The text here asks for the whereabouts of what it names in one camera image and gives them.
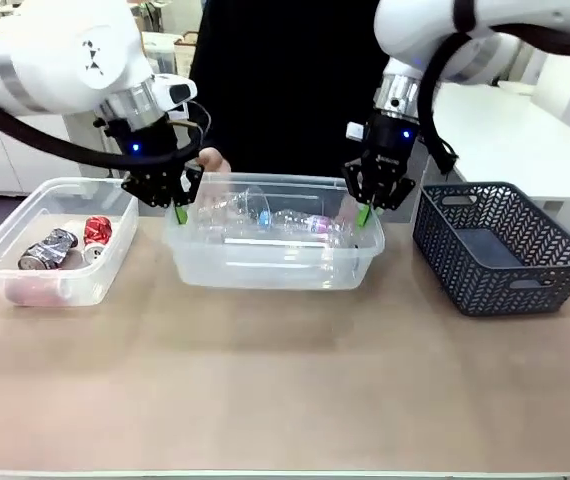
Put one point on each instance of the large clear plastic bin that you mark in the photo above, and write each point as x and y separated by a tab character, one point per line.
275	270

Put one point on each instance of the crushed black silver can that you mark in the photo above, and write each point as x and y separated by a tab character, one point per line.
45	252

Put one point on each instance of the white desk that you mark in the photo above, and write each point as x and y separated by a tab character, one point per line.
505	135

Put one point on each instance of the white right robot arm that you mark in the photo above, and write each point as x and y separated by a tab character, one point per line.
405	30

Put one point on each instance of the white pink can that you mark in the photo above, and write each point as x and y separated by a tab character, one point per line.
35	292

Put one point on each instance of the clear plastic cup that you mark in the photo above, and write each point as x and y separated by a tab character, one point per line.
252	197

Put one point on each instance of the clear bottle pink label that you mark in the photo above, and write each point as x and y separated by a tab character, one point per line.
321	223

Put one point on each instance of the white storage box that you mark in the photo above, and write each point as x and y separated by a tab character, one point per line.
160	52

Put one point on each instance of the person's right hand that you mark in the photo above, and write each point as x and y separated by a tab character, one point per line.
215	161

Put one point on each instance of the person in black clothing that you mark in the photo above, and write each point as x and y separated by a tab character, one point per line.
285	75

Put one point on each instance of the dark blue woven plastic basket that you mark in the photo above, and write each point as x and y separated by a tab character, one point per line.
490	295

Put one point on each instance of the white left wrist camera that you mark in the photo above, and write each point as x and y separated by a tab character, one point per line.
175	90

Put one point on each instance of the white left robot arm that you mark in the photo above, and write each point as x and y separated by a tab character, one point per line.
55	50

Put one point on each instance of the crushed red can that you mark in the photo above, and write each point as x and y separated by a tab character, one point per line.
97	230

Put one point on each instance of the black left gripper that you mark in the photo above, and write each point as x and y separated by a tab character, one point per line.
150	145

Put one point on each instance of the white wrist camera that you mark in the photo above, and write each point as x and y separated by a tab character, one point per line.
175	90
355	131

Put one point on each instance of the small clear plastic bin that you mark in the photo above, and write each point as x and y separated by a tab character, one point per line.
90	285

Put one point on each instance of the clear bottle blue cap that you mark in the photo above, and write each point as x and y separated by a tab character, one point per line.
264	218

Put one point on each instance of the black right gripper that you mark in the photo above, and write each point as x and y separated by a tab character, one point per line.
387	145

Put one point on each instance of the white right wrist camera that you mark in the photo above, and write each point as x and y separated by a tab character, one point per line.
355	131

